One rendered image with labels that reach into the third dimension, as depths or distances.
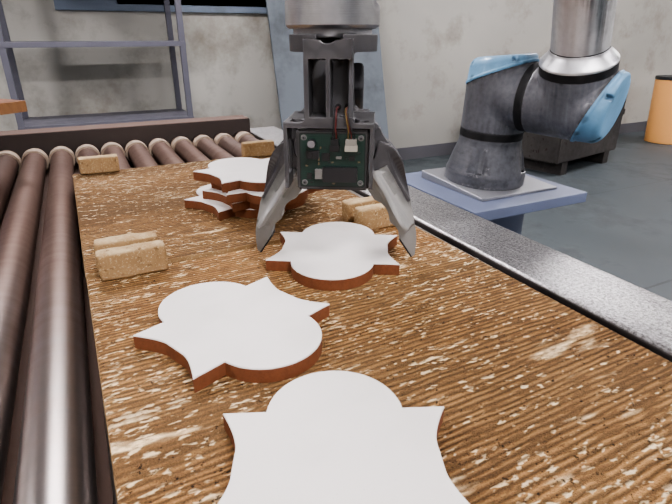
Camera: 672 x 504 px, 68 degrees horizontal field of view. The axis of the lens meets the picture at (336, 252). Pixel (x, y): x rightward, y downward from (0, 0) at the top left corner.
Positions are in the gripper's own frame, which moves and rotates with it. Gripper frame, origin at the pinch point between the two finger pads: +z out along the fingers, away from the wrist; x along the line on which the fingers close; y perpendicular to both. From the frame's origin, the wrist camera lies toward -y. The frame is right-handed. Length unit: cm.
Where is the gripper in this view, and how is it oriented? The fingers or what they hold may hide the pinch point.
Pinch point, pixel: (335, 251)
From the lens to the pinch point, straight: 50.3
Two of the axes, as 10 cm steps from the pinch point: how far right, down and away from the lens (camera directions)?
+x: 10.0, 0.3, -0.7
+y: -0.8, 4.0, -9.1
